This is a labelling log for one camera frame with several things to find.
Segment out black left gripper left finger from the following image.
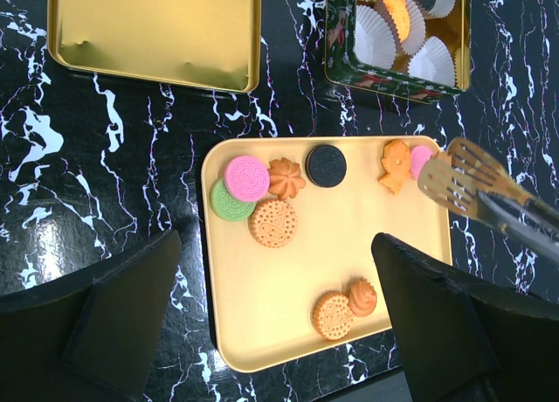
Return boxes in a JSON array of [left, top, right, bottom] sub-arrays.
[[1, 230, 182, 401]]

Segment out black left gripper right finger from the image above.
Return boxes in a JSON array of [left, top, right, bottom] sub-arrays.
[[371, 233, 558, 401]]

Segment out metal slotted tongs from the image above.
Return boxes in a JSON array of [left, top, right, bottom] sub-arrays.
[[418, 137, 558, 264]]

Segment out black sandwich cookie top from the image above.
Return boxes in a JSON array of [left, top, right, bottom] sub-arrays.
[[305, 144, 347, 188]]

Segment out orange fish cookie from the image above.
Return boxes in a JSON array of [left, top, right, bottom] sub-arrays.
[[381, 0, 411, 42]]

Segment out orange swirl cookie lower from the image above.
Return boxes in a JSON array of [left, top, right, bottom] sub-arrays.
[[348, 279, 377, 317]]

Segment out round dotted biscuit lower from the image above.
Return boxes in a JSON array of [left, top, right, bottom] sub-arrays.
[[313, 291, 355, 341]]

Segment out green sandwich cookie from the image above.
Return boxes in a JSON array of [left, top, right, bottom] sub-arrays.
[[210, 179, 256, 222]]

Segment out orange chick cookie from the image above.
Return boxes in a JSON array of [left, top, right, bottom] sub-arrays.
[[378, 140, 411, 195]]

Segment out pink sandwich cookie right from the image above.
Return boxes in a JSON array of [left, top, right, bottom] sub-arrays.
[[410, 145, 433, 180]]

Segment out pink sandwich cookie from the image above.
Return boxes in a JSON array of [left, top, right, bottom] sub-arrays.
[[224, 155, 270, 203], [410, 145, 433, 180]]

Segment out yellow plastic tray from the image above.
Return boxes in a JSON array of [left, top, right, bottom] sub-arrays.
[[204, 136, 452, 372]]

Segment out large round dotted biscuit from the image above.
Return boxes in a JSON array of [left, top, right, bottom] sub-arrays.
[[248, 198, 298, 248]]

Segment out orange swirl butter cookie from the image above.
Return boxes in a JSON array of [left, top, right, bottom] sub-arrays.
[[268, 157, 306, 200]]

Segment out green christmas cookie tin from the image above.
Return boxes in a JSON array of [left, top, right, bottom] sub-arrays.
[[325, 0, 471, 103]]

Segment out gold tin lid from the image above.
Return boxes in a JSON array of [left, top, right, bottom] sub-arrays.
[[47, 0, 261, 93]]

